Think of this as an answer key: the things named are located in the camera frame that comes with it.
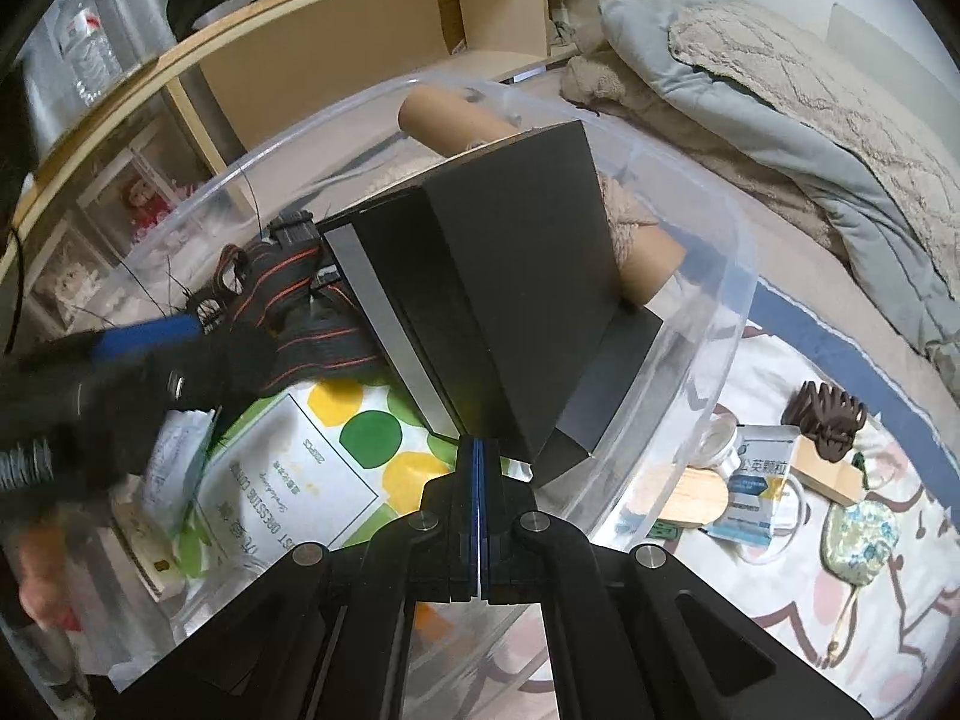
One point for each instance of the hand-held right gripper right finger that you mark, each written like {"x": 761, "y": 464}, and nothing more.
{"x": 499, "y": 540}

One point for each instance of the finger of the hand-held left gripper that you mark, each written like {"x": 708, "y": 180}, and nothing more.
{"x": 217, "y": 371}
{"x": 150, "y": 334}

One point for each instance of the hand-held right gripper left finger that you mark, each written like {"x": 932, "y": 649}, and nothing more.
{"x": 465, "y": 540}

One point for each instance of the black and white box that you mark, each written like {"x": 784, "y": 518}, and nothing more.
{"x": 510, "y": 277}

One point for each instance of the clear plastic storage box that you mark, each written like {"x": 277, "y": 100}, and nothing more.
{"x": 697, "y": 277}

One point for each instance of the person's left hand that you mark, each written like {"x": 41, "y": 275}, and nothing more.
{"x": 41, "y": 581}

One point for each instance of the crumpled white packet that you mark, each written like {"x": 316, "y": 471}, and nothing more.
{"x": 180, "y": 457}

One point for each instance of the white doll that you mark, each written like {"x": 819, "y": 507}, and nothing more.
{"x": 64, "y": 279}

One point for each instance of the small doll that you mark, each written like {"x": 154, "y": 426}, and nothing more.
{"x": 142, "y": 199}

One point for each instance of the green dotted packet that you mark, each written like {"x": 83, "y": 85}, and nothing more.
{"x": 300, "y": 480}

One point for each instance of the rounded wooden piece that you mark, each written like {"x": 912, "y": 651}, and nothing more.
{"x": 686, "y": 499}

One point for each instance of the white and blue sachet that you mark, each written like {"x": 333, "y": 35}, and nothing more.
{"x": 754, "y": 495}

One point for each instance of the clear water bottle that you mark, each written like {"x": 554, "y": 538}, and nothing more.
{"x": 86, "y": 52}

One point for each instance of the cartoon bear printed blanket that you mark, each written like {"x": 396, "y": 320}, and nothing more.
{"x": 750, "y": 375}

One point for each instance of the long wooden shelf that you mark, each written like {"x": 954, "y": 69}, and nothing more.
{"x": 322, "y": 75}

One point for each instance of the wooden block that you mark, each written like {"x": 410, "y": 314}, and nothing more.
{"x": 825, "y": 476}

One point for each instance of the cardboard tube with twine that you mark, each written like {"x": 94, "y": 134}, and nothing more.
{"x": 442, "y": 116}

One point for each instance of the dark brown hair claw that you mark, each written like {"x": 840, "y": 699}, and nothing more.
{"x": 825, "y": 416}

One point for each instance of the beige fleece blanket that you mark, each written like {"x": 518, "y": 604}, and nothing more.
{"x": 600, "y": 86}

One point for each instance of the grey duvet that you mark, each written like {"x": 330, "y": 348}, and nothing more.
{"x": 750, "y": 135}

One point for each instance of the beige textured pillow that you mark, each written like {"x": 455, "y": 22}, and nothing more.
{"x": 825, "y": 90}

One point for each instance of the white headboard panel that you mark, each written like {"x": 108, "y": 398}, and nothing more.
{"x": 862, "y": 26}

